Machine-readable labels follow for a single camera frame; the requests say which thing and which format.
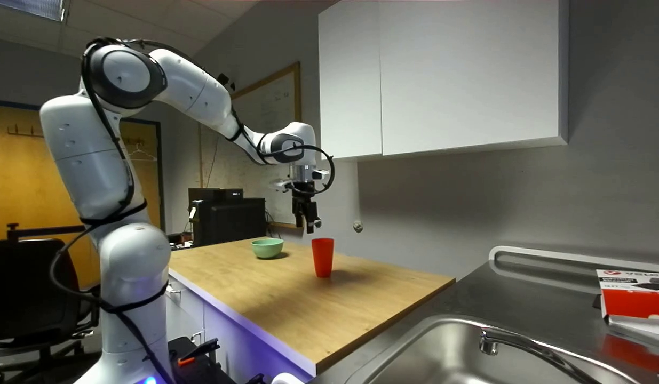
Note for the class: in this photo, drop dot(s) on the red and white box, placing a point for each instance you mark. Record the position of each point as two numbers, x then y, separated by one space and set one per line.
636 304

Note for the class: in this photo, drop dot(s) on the wood framed whiteboard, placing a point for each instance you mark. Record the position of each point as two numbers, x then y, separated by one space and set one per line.
265 112

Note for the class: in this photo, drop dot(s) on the red plastic cup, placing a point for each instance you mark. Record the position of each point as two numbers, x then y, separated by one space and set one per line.
323 258

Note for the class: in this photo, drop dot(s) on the yellow wooden door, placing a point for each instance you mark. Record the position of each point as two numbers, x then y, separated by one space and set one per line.
20 176

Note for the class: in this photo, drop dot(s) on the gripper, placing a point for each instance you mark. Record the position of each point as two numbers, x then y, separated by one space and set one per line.
303 198

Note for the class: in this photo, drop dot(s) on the ceiling light panel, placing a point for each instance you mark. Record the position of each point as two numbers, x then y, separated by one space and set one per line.
36 8

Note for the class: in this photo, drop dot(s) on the black office chair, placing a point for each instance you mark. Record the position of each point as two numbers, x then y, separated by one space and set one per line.
25 293

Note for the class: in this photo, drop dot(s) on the black computer case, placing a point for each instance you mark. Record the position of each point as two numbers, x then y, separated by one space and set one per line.
228 220

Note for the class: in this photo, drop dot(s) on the coat hook rail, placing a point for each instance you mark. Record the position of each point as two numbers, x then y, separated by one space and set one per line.
25 130

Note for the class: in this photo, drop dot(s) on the green bowl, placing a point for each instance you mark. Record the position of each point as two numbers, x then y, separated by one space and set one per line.
267 248

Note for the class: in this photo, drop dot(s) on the clothes hanger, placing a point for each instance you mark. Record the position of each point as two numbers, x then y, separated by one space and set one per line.
141 154

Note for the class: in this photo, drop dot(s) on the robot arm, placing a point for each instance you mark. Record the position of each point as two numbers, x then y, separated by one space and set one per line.
94 160

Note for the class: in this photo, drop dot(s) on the black clamp with orange lever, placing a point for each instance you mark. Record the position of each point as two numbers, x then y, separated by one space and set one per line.
193 360

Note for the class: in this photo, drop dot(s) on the white rail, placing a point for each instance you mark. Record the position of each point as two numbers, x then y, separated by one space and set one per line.
548 256

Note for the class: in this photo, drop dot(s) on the steel sink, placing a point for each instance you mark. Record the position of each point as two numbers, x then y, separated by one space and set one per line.
446 352

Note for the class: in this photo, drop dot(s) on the steel tap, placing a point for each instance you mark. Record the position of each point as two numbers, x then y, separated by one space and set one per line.
521 344

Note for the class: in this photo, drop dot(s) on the white wall cabinet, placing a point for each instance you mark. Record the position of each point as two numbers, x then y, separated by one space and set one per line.
457 74

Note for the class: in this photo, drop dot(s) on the round wall knob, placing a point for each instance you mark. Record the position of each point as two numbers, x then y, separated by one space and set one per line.
358 226

